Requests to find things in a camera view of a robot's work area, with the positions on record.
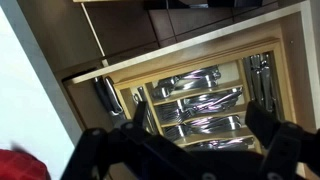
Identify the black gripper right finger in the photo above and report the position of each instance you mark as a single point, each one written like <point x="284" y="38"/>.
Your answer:
<point x="276" y="146"/>

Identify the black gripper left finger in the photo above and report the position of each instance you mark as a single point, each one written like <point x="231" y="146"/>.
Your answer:
<point x="100" y="150"/>

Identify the steel table knife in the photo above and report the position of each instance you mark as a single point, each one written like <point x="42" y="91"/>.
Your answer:
<point x="256" y="78"/>
<point x="267" y="83"/>

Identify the wooden cutlery tray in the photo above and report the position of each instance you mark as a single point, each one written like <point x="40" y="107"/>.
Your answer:
<point x="286" y="83"/>

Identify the steel fork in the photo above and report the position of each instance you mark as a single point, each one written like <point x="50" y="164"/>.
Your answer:
<point x="206" y="101"/>
<point x="206" y="125"/>

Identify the red cloth potholder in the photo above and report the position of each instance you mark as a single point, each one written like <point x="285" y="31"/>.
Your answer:
<point x="20" y="166"/>

